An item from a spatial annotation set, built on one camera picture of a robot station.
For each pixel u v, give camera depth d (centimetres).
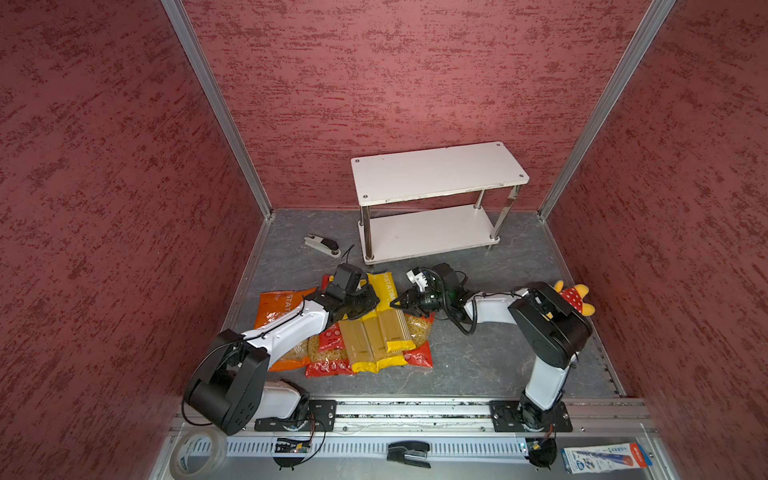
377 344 78
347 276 68
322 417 74
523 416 66
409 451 68
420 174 84
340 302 67
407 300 82
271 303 90
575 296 91
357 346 76
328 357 79
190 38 75
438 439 72
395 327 81
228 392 42
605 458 68
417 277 87
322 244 105
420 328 85
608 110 89
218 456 66
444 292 74
